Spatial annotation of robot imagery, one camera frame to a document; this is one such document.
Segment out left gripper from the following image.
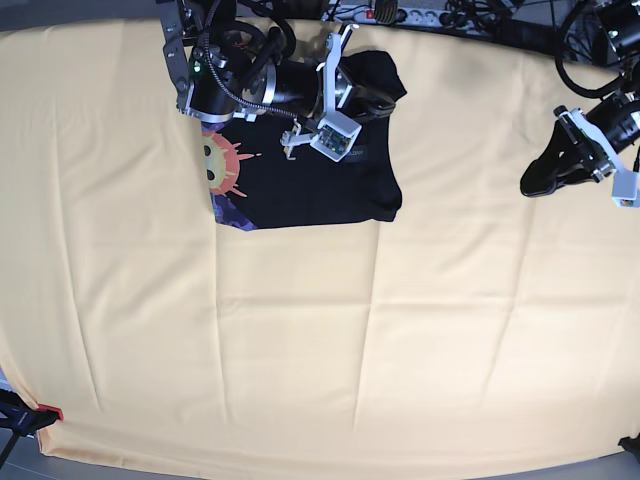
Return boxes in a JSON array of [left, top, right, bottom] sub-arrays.
[[520, 104, 639, 196]]

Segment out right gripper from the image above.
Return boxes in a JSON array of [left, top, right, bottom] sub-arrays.
[[314, 22, 396, 124]]

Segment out black T-shirt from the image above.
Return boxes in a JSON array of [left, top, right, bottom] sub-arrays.
[[199, 48, 409, 232]]

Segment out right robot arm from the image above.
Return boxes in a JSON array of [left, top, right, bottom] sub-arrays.
[[156, 1, 396, 124]]

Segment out white power strip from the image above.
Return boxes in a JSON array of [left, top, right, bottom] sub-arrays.
[[321, 1, 463, 29]]

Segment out black box behind table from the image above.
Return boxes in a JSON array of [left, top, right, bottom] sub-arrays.
[[491, 18, 556, 56]]

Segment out yellow table cloth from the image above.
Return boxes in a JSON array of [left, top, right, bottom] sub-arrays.
[[1, 20, 639, 479]]

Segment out black clamp at right corner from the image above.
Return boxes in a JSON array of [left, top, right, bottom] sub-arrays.
[[618, 435, 640, 462]]

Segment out black red table clamp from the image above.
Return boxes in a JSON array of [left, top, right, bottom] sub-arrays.
[[1, 389, 63, 437]]

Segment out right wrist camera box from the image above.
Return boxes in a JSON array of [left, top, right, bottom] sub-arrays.
[[310, 111, 362, 163]]

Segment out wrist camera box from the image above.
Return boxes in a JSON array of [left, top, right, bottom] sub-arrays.
[[612, 170, 639, 209], [310, 111, 362, 163]]

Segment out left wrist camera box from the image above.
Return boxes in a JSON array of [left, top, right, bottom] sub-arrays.
[[612, 170, 639, 209]]

